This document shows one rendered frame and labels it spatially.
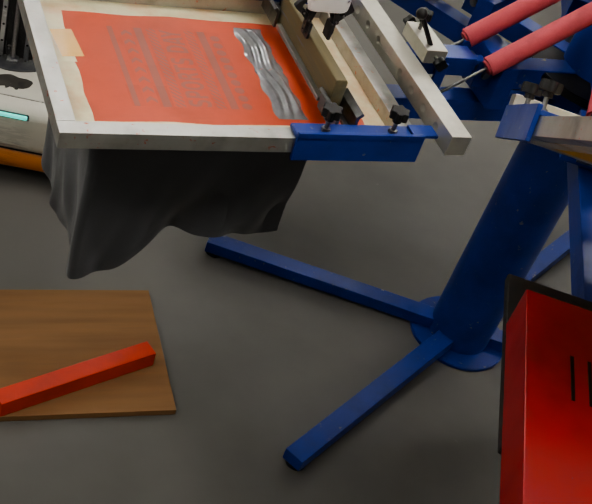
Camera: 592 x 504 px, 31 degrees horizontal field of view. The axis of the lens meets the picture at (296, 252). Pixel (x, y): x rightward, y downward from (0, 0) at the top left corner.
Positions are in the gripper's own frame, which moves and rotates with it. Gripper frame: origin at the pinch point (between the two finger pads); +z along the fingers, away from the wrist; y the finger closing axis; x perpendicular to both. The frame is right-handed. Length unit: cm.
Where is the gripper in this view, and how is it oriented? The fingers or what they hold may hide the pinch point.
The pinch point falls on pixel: (317, 28)
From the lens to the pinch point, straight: 239.8
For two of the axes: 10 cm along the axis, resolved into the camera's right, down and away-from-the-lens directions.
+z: -2.7, 7.3, 6.3
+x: 3.1, 6.9, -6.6
